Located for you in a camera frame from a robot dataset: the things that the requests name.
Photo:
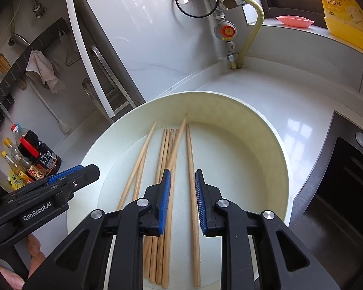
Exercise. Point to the black wall hook rail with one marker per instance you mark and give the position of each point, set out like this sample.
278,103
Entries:
41,43

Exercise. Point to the black gas stove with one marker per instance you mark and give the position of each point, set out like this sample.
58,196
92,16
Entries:
327,213

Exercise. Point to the metal rack frame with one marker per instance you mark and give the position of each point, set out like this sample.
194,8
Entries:
106,92

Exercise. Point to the yellow cap vinegar bottle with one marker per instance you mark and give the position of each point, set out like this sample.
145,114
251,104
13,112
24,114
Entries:
17,168

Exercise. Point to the white hanging brush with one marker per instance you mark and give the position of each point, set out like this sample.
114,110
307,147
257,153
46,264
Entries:
64,127

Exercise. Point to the wooden chopstick four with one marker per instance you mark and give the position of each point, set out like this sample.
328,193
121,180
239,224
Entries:
153,266

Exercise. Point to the gas valve with regulator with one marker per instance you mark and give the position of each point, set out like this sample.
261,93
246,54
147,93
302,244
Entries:
224,30

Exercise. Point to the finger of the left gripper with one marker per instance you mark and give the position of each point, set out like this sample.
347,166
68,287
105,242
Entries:
72,183
57,177

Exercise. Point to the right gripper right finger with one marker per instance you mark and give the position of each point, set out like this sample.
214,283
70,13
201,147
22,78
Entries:
257,250

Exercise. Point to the yellow detergent bottle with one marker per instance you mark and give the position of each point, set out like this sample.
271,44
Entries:
344,19

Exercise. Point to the wooden chopstick one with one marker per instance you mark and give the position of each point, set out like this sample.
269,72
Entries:
136,166

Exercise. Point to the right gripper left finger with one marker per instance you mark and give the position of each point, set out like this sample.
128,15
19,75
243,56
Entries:
105,250

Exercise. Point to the pink soap dish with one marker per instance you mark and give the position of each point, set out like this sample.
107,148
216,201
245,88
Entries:
295,21

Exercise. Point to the person's left hand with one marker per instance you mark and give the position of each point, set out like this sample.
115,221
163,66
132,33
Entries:
36,259

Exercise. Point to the cream oval basin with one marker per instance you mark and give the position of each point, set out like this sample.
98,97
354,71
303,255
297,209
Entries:
234,145

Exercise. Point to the wooden chopstick three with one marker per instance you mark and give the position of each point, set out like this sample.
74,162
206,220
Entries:
150,243

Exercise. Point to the yellow green seasoning pouch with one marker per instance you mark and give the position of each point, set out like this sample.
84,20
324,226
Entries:
15,180

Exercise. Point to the hanging dish cloth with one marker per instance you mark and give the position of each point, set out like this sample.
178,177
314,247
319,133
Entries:
40,69

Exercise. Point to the large red cap soy jug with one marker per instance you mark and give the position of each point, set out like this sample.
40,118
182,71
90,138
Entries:
39,154

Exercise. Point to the wooden chopstick seven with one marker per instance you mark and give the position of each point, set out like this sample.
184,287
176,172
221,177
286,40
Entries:
174,152

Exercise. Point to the wooden chopstick two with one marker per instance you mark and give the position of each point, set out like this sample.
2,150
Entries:
139,176

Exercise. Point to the wooden chopstick five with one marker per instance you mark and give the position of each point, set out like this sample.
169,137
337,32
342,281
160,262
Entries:
169,153

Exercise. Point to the wooden chopstick eight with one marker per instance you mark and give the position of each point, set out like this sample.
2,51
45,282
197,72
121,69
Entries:
196,262

